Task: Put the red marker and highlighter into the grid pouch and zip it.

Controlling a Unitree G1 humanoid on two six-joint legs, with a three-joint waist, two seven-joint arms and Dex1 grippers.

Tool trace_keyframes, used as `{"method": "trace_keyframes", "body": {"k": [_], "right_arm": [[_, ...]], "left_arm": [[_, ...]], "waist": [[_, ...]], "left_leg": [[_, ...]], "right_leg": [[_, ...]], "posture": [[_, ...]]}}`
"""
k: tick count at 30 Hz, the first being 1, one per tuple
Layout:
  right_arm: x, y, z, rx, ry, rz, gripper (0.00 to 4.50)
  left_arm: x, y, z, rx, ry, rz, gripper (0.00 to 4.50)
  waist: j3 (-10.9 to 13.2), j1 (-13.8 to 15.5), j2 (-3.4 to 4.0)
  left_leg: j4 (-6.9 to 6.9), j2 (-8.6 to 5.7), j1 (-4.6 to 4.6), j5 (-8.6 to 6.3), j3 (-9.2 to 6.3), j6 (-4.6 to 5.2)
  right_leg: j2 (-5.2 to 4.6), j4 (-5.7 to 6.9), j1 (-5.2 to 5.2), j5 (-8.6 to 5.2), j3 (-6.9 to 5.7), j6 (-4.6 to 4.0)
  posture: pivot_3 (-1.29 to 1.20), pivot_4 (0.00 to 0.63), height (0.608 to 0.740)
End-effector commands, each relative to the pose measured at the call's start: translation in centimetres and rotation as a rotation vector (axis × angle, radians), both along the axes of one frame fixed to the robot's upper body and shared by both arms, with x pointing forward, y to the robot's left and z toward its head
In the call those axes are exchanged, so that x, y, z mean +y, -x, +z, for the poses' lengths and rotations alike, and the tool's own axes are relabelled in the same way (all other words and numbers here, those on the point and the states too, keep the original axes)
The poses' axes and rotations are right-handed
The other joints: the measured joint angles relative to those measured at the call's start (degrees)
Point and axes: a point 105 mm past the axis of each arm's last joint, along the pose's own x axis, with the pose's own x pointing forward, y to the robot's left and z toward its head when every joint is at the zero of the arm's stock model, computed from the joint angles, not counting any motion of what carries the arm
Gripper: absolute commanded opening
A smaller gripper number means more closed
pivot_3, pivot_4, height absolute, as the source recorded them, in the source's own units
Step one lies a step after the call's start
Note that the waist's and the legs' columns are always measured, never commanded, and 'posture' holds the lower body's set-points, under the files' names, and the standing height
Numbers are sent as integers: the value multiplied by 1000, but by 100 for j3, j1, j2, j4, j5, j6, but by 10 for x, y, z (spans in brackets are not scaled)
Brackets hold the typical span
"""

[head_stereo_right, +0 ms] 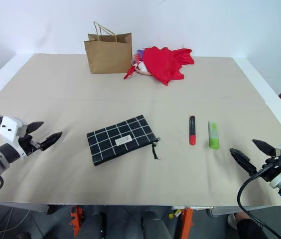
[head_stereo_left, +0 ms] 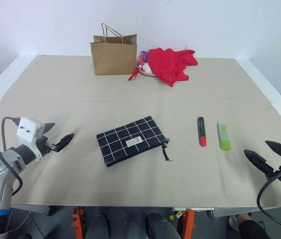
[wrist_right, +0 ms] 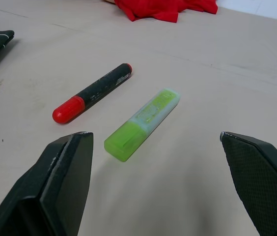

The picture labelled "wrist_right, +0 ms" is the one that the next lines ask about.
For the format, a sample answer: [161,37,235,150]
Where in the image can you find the green highlighter pen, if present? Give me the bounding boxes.
[104,88,181,163]

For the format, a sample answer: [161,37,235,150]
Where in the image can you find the black marker with red cap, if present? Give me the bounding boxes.
[52,63,133,124]

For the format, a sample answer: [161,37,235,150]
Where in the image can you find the red cloth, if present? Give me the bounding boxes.
[113,0,219,24]

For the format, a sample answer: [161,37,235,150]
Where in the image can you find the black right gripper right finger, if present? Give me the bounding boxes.
[220,131,277,236]

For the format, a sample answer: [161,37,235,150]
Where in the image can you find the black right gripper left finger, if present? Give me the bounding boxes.
[0,131,94,236]

